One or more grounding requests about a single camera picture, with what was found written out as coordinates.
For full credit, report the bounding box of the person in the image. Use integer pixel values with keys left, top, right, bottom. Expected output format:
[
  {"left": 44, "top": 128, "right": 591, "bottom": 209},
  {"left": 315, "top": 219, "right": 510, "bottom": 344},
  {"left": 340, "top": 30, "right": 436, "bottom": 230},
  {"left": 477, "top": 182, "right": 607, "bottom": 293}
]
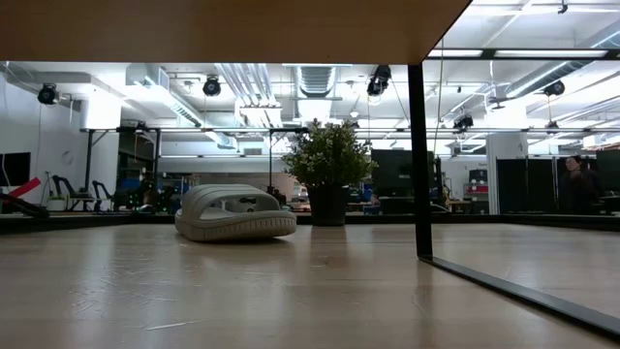
[{"left": 560, "top": 154, "right": 605, "bottom": 215}]

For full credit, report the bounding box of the black background rig frame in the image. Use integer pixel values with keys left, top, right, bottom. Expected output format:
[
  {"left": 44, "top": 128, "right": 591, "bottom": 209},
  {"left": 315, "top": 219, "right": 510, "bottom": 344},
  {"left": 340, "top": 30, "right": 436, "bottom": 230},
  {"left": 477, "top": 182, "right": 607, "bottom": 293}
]
[{"left": 79, "top": 125, "right": 311, "bottom": 198}]

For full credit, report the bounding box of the black room divider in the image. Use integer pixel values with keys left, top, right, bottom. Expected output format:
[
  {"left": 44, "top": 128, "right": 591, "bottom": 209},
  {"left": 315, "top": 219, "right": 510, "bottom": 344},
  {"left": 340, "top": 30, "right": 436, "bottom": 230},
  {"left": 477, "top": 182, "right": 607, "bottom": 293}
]
[{"left": 495, "top": 155, "right": 598, "bottom": 215}]

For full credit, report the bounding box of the black cabinet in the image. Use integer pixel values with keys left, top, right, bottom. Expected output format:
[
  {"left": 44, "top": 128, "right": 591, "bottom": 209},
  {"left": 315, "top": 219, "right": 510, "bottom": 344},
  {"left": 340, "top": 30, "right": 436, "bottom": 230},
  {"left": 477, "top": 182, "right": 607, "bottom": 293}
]
[{"left": 370, "top": 148, "right": 437, "bottom": 214}]

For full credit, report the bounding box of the black wall monitor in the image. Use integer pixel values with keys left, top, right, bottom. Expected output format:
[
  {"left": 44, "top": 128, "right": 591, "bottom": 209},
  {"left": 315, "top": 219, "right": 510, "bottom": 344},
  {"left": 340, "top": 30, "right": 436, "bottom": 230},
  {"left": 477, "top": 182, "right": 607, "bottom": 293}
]
[{"left": 0, "top": 151, "right": 32, "bottom": 188}]

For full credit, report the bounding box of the black angled bar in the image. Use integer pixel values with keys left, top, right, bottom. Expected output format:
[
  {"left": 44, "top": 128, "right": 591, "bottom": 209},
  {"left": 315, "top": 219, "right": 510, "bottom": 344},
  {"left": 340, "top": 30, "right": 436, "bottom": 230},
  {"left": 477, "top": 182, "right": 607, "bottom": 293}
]
[{"left": 0, "top": 192, "right": 50, "bottom": 219}]

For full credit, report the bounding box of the black overhead light beam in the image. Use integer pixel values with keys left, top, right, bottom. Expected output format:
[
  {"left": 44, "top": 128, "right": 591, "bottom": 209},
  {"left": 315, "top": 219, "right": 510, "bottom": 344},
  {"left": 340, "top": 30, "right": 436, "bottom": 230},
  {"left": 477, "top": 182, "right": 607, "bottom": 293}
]
[{"left": 427, "top": 48, "right": 620, "bottom": 62}]

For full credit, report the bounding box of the silver air duct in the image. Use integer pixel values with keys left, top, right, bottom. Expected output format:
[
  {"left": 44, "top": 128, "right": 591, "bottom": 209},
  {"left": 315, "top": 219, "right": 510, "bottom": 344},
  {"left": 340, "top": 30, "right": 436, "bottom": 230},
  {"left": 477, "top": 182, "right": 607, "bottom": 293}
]
[{"left": 295, "top": 66, "right": 339, "bottom": 100}]

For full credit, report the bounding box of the red bar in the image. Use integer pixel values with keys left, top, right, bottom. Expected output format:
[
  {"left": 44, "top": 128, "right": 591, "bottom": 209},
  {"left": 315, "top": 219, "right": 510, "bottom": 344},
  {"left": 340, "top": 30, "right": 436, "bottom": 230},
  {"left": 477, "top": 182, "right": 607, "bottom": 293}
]
[{"left": 0, "top": 176, "right": 43, "bottom": 207}]

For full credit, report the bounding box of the green potted plant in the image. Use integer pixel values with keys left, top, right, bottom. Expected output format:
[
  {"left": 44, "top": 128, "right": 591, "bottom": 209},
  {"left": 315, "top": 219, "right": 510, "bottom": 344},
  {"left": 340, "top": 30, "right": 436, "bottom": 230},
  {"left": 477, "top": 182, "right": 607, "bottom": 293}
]
[{"left": 281, "top": 117, "right": 380, "bottom": 228}]

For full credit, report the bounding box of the grey slide sandal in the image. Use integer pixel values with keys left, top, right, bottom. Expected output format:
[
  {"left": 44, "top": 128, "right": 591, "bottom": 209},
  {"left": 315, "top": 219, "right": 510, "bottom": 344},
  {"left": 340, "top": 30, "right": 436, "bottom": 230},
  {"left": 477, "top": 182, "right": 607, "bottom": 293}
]
[{"left": 173, "top": 183, "right": 298, "bottom": 243}]

